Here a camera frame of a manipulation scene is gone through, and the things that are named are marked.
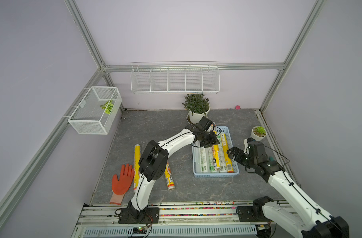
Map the large potted green plant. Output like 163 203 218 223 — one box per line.
182 93 211 125

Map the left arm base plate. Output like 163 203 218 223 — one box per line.
118 207 160 224

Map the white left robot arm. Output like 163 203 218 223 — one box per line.
127 117 219 218

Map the blue plastic basket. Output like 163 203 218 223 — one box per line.
192 141 239 178

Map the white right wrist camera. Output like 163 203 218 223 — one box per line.
243 137 255 154

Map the white vent grille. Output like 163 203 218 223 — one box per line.
79 225 258 238

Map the white mesh wall basket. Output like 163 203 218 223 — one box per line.
68 86 122 135

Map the white wire wall shelf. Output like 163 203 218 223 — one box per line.
130 61 220 94

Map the orange work glove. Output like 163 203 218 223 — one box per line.
109 164 135 205

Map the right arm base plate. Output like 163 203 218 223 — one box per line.
236 206 271 223

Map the small potted succulent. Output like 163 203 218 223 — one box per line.
251 126 267 141

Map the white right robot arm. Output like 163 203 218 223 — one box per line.
226 138 350 238

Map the green leaf toy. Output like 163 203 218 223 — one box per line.
100 100 114 115

